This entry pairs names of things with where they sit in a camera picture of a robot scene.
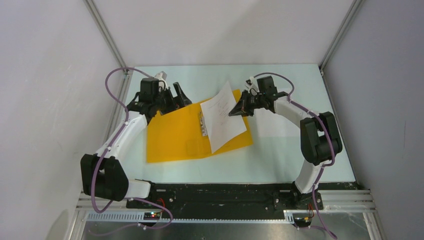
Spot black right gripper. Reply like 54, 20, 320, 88
228, 90, 265, 117

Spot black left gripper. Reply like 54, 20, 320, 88
153, 82, 192, 116

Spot white printed paper sheets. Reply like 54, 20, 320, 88
200, 81, 247, 153

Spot white text paper sheet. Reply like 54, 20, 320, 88
254, 108, 300, 138

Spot yellow plastic folder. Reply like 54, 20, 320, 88
146, 102, 253, 163

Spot metal folder clip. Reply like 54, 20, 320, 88
199, 111, 208, 137

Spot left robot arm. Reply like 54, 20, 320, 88
80, 75, 192, 208

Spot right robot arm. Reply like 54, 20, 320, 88
228, 72, 343, 209

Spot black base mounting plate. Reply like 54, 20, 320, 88
126, 183, 324, 221

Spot left controller board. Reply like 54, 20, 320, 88
143, 212, 161, 221

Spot controller board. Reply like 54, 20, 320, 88
293, 217, 312, 228
143, 212, 161, 221

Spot right controller board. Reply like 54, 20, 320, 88
293, 217, 312, 228

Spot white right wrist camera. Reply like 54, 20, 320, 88
245, 76, 259, 92

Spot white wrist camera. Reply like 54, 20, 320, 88
245, 76, 259, 92
154, 71, 168, 91

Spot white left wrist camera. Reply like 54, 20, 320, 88
154, 71, 168, 91

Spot white slotted cable duct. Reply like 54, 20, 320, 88
86, 211, 296, 224

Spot aluminium frame rail front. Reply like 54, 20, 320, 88
75, 188, 377, 213

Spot left aluminium corner post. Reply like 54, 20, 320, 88
83, 0, 127, 67

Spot aluminium corner post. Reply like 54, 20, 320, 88
83, 0, 127, 67
319, 0, 366, 75

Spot right aluminium corner post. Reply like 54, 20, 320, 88
319, 0, 366, 75

